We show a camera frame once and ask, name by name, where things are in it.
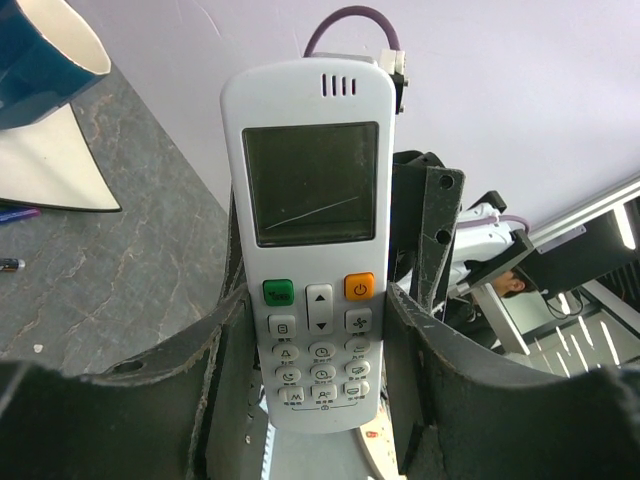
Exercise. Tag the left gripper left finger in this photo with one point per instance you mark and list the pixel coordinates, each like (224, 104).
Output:
(175, 411)

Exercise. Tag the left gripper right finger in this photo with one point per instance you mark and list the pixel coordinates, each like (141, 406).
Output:
(460, 411)

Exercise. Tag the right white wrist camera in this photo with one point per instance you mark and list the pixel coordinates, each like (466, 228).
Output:
(393, 62)

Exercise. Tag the white square plate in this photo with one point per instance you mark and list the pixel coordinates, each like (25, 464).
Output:
(49, 164)

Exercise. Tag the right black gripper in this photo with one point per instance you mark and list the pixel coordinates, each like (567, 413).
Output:
(425, 203)

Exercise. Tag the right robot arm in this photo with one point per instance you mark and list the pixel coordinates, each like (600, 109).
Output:
(487, 243)

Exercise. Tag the purple battery by plate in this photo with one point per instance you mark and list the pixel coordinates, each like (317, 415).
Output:
(11, 215)

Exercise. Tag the person in background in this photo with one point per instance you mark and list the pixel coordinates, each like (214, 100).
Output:
(513, 282)

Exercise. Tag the white remote control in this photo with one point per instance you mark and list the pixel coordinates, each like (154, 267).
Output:
(310, 145)

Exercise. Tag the dark blue mug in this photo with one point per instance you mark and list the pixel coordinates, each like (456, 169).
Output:
(49, 56)

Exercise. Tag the black battery near plate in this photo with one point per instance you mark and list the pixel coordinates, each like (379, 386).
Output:
(11, 265)

